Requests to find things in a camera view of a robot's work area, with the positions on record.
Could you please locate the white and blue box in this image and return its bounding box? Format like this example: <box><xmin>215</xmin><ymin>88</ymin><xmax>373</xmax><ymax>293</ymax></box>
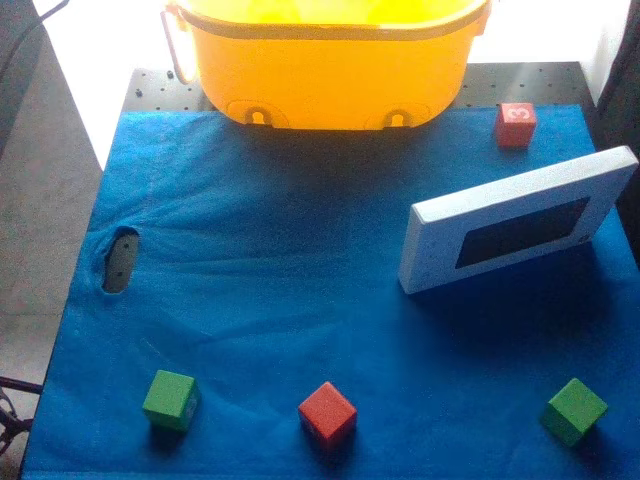
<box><xmin>398</xmin><ymin>145</ymin><xmax>640</xmax><ymax>296</ymax></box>

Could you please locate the yellow plastic basket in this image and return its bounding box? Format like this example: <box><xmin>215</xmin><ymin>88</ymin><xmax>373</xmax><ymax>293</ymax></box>
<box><xmin>159</xmin><ymin>0</ymin><xmax>494</xmax><ymax>132</ymax></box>

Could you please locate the blue cloth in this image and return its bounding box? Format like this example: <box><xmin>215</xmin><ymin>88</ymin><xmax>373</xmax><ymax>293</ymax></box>
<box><xmin>22</xmin><ymin>104</ymin><xmax>640</xmax><ymax>480</ymax></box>

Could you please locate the plain red wooden block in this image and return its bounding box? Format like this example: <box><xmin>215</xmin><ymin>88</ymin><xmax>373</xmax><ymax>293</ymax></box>
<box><xmin>297</xmin><ymin>381</ymin><xmax>359</xmax><ymax>449</ymax></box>

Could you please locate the green wooden block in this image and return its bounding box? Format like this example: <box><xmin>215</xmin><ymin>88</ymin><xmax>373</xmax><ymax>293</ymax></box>
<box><xmin>141</xmin><ymin>369</ymin><xmax>202</xmax><ymax>434</ymax></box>
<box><xmin>541</xmin><ymin>377</ymin><xmax>610</xmax><ymax>448</ymax></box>

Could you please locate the red block with number three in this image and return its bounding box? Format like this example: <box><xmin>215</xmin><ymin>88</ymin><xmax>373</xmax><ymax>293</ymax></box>
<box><xmin>493</xmin><ymin>102</ymin><xmax>539</xmax><ymax>150</ymax></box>

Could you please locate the dark cable bundle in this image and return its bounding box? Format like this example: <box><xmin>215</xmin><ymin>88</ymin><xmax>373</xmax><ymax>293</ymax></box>
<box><xmin>0</xmin><ymin>375</ymin><xmax>45</xmax><ymax>454</ymax></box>

